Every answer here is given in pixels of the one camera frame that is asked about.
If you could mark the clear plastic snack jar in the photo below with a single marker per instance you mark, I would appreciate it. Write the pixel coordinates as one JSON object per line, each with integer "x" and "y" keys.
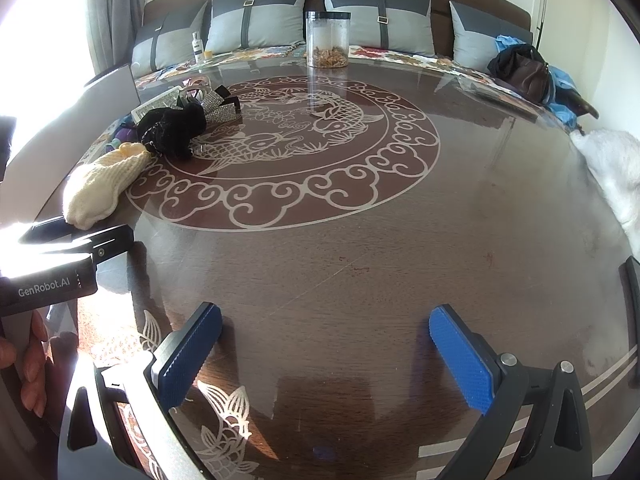
{"x": 327, "y": 40}

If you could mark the black fuzzy cloth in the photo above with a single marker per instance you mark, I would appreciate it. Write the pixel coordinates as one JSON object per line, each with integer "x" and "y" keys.
{"x": 170, "y": 127}

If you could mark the white lotion tube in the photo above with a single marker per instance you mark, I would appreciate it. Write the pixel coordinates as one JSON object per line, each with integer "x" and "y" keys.
{"x": 155, "y": 102}

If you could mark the person's left hand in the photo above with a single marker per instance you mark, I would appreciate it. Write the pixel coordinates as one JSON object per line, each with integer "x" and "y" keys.
{"x": 34, "y": 360}

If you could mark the dark handbag with clothes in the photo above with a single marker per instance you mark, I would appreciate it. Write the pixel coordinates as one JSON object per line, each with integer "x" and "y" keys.
{"x": 562, "y": 95}

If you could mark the dark brown bag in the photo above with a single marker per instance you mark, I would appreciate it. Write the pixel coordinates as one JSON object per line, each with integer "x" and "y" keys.
{"x": 522, "y": 70}

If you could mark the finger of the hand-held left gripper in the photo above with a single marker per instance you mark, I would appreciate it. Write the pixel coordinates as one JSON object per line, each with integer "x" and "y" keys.
{"x": 47, "y": 230}
{"x": 107, "y": 245}

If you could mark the cream knitted hat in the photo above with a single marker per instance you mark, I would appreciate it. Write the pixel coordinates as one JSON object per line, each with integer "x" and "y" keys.
{"x": 100, "y": 185}

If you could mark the small white bottle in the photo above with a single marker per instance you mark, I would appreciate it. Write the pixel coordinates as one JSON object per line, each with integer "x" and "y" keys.
{"x": 198, "y": 47}

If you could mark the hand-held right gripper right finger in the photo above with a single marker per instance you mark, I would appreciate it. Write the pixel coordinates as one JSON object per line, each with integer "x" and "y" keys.
{"x": 462, "y": 365}

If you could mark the grey chair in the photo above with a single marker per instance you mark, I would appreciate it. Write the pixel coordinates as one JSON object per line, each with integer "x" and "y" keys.
{"x": 110, "y": 85}

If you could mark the purple plush toy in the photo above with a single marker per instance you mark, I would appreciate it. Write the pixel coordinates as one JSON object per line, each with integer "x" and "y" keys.
{"x": 125, "y": 134}

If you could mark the white fluffy cloth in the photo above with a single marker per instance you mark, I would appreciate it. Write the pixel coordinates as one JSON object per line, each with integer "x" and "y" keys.
{"x": 615, "y": 175}

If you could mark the grey curtain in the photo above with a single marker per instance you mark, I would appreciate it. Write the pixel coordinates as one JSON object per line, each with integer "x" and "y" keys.
{"x": 110, "y": 5}

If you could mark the floral sofa cover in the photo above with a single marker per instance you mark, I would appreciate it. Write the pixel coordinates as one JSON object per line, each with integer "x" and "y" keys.
{"x": 270, "y": 52}

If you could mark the rhinestone headband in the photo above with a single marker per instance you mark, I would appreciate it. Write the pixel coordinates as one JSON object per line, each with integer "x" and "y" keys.
{"x": 220, "y": 105}

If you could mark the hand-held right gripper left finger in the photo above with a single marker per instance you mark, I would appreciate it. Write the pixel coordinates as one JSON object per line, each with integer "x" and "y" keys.
{"x": 189, "y": 355}

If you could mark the wooden desk with glass top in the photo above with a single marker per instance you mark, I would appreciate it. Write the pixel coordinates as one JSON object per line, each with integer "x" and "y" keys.
{"x": 325, "y": 240}

